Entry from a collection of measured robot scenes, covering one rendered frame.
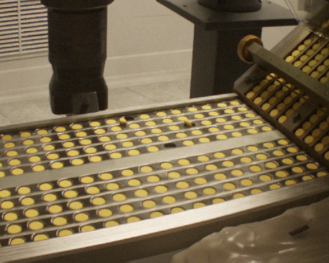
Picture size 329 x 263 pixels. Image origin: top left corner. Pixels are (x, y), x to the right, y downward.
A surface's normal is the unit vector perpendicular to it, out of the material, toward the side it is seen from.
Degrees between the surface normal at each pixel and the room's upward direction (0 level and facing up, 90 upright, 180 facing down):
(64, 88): 87
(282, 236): 28
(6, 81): 90
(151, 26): 90
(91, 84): 87
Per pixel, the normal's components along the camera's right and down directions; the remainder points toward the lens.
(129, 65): 0.40, 0.42
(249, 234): 0.07, -0.64
